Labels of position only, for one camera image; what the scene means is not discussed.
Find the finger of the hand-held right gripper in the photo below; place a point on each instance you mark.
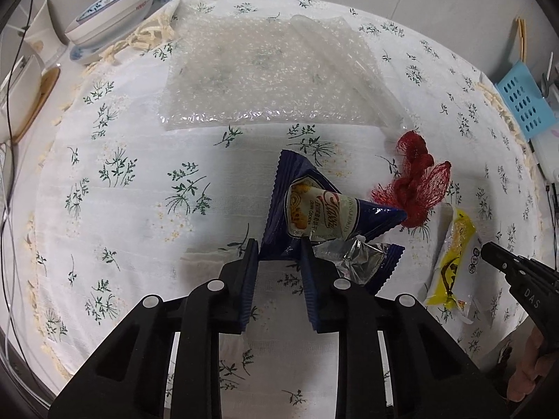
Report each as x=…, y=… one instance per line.
x=498, y=258

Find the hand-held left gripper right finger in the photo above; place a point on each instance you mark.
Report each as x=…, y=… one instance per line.
x=311, y=288

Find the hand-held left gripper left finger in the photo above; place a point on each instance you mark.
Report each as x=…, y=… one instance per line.
x=251, y=279

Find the yellow snack wrapper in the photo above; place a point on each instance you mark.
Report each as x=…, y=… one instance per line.
x=454, y=266

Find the dark blue cookie wrapper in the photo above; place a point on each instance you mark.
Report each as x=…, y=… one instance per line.
x=301, y=209

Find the clear bubble wrap sheet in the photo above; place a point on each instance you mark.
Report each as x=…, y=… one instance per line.
x=227, y=78

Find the person's right hand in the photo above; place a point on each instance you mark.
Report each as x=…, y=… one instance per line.
x=530, y=375

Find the red mesh net bag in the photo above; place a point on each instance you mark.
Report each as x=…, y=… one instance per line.
x=415, y=192

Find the white rice cooker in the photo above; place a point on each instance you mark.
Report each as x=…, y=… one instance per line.
x=548, y=152

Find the white floral tablecloth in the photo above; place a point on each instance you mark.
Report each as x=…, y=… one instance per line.
x=131, y=227

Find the blue plastic basket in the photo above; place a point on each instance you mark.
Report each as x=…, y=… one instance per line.
x=524, y=100

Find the wooden chopstick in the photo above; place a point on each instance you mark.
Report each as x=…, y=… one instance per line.
x=518, y=39
x=523, y=39

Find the round wooden coaster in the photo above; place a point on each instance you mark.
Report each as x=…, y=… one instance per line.
x=48, y=87

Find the blue floral plate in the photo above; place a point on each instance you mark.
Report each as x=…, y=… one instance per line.
x=81, y=54

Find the blue floral bowl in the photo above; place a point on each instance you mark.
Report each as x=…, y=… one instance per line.
x=113, y=26
x=115, y=0

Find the white bowl dark rim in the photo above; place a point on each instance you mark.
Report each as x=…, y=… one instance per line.
x=22, y=100

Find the white paper cup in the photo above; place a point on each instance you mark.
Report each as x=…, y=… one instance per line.
x=43, y=39

